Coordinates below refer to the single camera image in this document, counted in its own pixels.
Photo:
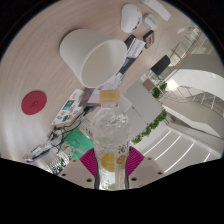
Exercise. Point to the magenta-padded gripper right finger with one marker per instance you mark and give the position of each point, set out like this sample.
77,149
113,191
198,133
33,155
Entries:
146,171

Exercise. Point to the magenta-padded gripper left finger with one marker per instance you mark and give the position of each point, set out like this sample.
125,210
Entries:
78,173

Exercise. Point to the clear drink bottle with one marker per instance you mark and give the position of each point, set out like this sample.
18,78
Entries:
111,133

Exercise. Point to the ceiling light strips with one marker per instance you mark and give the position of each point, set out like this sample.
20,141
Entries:
176,151

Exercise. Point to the colourful sticker sheet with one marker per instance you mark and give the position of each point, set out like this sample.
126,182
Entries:
68,108

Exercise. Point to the flat round red coaster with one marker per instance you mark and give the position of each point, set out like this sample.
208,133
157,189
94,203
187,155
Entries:
34,103

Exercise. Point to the black office chair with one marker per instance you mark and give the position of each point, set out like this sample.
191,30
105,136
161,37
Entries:
160,65

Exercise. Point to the black notebook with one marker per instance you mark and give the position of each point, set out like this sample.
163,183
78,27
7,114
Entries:
125,65

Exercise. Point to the white mug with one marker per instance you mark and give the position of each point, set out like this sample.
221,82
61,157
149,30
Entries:
83,50

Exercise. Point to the white printed booklet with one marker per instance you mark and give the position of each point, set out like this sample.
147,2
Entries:
136,46

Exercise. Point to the black and red phone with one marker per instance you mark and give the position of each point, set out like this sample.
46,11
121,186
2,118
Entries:
148,39

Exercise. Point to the small white round device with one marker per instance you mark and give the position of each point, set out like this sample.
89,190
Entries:
150,21

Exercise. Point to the white computer mouse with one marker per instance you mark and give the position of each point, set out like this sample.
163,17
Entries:
130,17

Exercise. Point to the white power strip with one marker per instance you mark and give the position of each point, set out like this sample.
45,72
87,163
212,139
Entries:
157,8

